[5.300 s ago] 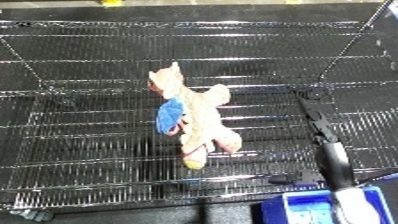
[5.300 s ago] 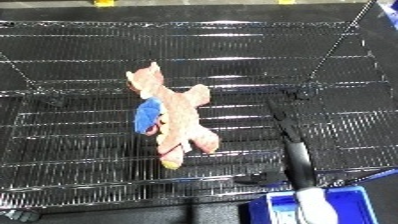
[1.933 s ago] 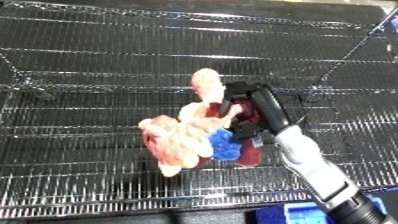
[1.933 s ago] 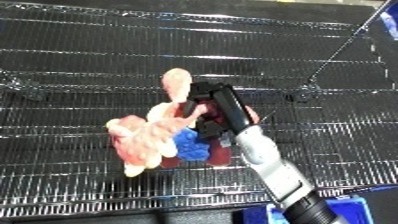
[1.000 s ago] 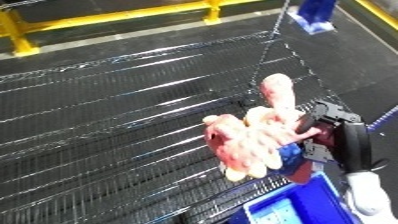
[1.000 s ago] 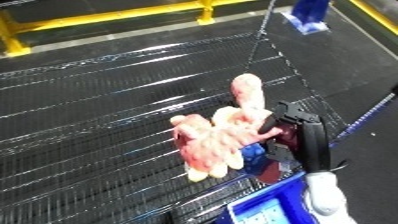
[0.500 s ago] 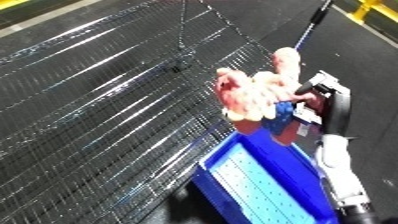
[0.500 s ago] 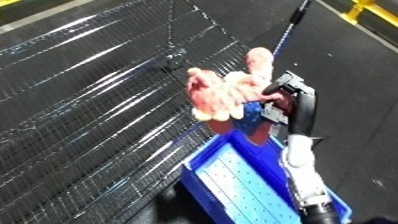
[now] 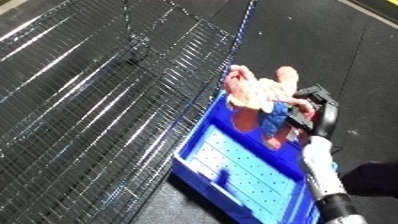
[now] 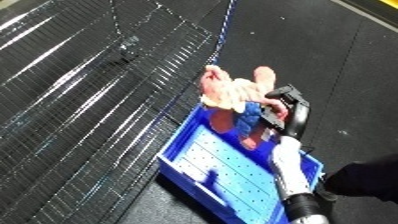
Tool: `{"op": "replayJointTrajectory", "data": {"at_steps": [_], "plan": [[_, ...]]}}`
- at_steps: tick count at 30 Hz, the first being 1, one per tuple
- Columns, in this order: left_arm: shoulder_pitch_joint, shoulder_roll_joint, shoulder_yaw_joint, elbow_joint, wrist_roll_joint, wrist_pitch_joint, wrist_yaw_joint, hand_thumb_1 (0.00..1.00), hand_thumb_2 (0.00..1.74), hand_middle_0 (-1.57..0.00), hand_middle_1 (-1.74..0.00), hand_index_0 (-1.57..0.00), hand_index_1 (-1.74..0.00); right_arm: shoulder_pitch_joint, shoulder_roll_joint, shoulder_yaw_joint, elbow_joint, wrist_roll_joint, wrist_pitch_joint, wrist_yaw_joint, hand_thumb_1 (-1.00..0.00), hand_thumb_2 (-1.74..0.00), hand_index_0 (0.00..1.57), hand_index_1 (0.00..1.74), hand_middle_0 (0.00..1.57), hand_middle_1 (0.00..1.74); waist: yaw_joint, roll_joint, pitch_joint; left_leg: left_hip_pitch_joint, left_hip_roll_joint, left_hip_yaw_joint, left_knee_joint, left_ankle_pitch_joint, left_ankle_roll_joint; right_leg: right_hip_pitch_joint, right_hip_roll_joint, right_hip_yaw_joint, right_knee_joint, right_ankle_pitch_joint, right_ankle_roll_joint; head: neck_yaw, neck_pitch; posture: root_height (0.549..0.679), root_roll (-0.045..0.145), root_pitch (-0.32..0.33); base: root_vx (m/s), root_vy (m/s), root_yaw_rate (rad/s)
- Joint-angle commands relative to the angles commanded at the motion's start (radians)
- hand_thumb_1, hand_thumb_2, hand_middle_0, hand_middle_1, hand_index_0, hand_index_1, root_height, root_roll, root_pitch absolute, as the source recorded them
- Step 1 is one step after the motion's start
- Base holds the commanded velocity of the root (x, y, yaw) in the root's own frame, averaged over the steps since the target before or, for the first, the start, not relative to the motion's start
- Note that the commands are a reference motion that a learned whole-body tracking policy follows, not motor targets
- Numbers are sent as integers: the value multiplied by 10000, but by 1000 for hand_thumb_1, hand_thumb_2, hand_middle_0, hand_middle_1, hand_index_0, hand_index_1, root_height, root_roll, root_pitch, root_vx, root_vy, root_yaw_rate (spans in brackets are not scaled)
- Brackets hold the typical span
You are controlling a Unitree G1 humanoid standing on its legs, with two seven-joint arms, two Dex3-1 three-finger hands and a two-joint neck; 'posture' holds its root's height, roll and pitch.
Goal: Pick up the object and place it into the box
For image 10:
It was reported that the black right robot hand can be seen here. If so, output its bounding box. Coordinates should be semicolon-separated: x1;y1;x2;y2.
259;84;313;140

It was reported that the pink soft toy blue wing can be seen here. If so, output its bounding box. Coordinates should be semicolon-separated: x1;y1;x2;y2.
197;64;292;152

